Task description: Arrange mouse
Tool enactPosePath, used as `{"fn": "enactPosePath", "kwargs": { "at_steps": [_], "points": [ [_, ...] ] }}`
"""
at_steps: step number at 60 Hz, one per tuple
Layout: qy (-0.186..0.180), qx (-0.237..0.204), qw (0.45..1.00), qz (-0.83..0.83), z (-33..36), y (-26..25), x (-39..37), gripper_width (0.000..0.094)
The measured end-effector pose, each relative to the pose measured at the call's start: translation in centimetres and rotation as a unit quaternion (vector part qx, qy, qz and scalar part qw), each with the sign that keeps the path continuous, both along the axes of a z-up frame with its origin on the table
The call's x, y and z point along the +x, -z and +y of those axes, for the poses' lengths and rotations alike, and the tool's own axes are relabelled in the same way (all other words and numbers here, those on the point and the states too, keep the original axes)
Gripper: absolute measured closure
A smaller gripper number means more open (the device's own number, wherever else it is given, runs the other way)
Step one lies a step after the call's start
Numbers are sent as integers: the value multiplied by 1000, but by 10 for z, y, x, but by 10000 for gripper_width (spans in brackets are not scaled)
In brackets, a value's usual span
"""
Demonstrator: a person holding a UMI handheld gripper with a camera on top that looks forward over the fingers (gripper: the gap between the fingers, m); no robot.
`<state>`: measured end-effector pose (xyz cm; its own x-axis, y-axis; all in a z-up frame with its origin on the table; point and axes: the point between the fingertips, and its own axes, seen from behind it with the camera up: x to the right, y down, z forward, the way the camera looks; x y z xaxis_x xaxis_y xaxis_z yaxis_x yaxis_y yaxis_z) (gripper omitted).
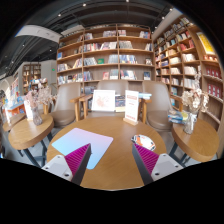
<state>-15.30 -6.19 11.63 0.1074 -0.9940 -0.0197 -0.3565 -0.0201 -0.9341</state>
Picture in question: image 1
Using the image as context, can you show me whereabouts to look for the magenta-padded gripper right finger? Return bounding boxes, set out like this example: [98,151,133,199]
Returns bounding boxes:
[131,143,184,186]

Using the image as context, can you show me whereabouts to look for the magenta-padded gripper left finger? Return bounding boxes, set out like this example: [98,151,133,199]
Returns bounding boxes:
[41,143,92,186]

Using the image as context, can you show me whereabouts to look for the white and orange computer mouse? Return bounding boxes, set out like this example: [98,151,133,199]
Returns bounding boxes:
[130,134,157,152]

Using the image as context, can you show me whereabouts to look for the round wooden side table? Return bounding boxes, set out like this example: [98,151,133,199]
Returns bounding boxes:
[169,117,220,168]
[8,113,55,168]

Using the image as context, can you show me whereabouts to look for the stack of colourful books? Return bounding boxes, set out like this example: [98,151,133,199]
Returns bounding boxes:
[167,109,189,125]

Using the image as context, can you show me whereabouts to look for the glass vase with dried flowers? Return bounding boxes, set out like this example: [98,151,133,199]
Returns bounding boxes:
[181,73,210,135]

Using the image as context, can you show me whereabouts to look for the glass vase with pink flowers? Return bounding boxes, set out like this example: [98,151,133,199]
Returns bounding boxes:
[24,85,54,127]

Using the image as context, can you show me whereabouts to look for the small white table sign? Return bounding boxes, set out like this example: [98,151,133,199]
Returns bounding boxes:
[23,108,34,122]

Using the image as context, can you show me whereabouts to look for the small round wooden table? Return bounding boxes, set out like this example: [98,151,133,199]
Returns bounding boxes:
[2,112,27,133]

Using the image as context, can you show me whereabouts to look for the brown padded wooden armchair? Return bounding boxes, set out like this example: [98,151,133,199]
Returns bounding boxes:
[79,79,148,124]
[49,82,84,128]
[141,80,183,133]

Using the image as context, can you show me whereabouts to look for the white sign on wooden base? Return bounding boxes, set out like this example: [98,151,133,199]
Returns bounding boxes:
[123,89,140,127]

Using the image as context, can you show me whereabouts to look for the stack of light blue books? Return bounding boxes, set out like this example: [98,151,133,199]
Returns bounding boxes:
[138,92,153,100]

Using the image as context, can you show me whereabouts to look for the orange book display table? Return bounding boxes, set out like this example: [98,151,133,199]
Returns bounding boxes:
[0,78,27,124]

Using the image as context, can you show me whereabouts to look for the dark upright book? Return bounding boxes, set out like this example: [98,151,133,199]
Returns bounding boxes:
[114,94,127,113]

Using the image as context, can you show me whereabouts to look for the white framed picture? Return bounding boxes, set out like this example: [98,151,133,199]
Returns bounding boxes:
[91,89,117,113]

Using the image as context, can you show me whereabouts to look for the distant wooden bookshelf unit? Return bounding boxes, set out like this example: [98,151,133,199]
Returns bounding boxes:
[14,61,43,96]

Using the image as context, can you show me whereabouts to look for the curved wooden bookshelf unit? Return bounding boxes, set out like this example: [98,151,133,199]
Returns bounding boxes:
[153,14,224,133]

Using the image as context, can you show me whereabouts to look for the wide wooden bookshelf unit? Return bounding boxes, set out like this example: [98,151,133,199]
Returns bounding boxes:
[55,23,156,94]

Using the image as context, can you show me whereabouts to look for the white ceiling panel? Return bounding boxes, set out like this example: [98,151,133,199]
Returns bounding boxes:
[15,24,54,44]

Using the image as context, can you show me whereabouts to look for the ceiling spot lights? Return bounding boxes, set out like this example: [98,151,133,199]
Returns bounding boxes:
[56,0,166,21]

